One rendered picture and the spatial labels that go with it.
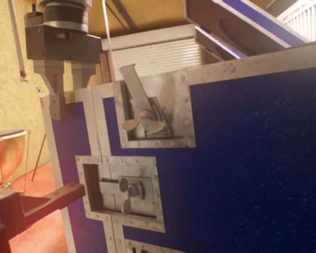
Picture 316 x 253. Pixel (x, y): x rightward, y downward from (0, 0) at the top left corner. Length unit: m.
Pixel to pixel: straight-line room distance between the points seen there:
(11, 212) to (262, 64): 0.30
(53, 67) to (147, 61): 7.41
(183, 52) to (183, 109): 7.48
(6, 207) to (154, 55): 7.64
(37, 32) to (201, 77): 0.26
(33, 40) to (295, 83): 0.37
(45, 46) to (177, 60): 7.40
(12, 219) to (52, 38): 0.27
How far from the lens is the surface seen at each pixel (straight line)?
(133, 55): 7.89
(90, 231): 0.51
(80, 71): 0.46
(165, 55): 7.77
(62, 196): 0.28
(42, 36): 0.40
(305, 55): 0.30
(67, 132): 0.46
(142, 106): 0.33
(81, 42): 0.45
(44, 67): 0.40
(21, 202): 0.26
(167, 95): 0.35
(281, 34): 1.87
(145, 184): 0.40
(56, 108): 0.43
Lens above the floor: 0.93
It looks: 7 degrees down
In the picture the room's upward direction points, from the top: 8 degrees counter-clockwise
